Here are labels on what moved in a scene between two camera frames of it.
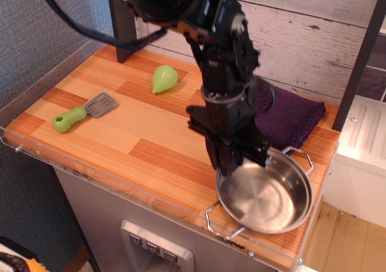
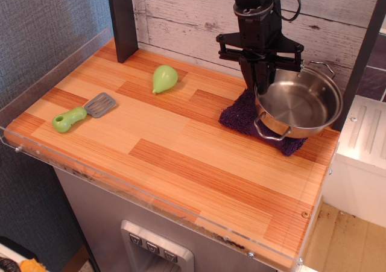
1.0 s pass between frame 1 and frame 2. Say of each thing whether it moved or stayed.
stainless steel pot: moved
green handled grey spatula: stayed
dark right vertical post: stayed
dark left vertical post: stayed
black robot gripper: moved
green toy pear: stayed
